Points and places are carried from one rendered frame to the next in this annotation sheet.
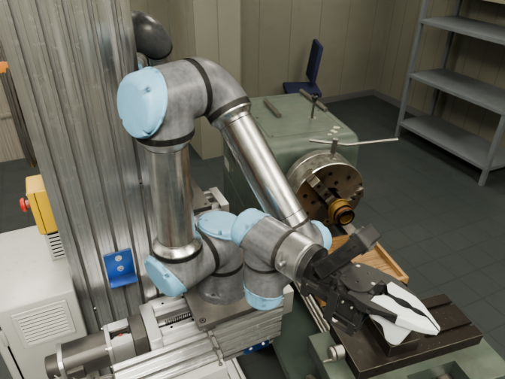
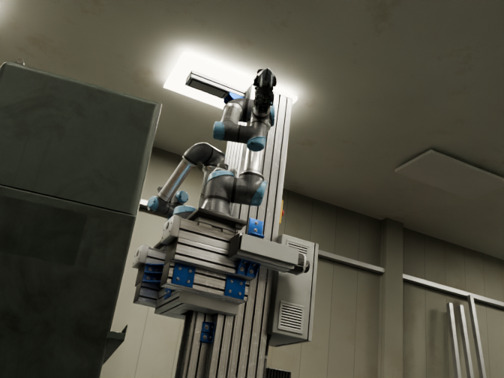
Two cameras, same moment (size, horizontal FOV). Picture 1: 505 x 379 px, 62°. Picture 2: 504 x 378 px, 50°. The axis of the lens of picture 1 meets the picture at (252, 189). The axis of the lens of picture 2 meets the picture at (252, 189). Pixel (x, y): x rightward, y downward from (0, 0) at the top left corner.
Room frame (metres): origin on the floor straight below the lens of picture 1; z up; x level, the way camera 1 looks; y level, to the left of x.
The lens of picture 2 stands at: (3.49, 0.56, 0.34)
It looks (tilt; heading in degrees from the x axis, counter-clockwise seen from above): 25 degrees up; 183
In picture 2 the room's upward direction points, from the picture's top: 8 degrees clockwise
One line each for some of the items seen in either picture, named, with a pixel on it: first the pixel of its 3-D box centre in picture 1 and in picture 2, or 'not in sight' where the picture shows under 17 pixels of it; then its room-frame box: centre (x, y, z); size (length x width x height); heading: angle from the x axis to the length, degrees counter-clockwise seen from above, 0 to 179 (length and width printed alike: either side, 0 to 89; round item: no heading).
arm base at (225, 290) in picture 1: (222, 271); not in sight; (0.87, 0.08, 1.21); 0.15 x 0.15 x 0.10
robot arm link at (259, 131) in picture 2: not in sight; (253, 136); (1.57, 0.43, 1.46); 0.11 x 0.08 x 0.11; 94
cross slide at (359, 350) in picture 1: (404, 333); not in sight; (0.88, -0.48, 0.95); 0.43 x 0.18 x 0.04; 108
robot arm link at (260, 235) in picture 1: (264, 238); (178, 198); (0.59, -0.02, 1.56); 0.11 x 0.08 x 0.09; 47
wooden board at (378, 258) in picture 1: (346, 265); not in sight; (1.25, -0.37, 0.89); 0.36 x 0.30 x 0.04; 108
